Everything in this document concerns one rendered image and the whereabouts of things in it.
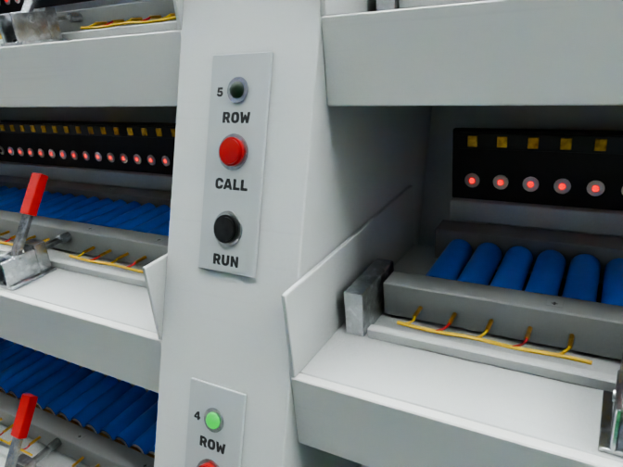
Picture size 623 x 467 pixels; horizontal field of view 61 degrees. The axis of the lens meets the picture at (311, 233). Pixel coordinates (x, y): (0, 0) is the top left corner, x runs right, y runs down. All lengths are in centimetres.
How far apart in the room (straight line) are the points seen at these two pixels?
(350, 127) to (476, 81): 9
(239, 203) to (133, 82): 13
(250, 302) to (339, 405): 7
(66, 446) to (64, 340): 15
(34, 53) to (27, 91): 3
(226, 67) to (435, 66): 12
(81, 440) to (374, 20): 43
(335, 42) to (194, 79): 9
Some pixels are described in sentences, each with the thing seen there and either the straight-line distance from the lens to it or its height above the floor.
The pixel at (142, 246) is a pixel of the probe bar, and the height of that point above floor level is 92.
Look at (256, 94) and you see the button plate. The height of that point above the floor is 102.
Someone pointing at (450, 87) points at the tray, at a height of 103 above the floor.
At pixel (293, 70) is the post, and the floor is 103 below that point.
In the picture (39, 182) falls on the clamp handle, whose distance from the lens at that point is 49.
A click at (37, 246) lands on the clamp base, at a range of 49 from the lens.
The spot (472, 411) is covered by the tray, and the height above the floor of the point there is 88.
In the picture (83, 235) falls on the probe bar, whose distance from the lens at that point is 50.
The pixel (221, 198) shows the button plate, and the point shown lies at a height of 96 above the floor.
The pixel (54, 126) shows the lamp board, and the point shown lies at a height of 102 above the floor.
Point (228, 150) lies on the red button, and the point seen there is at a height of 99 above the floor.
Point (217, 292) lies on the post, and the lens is 31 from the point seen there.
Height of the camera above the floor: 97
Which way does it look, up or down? 5 degrees down
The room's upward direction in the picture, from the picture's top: 5 degrees clockwise
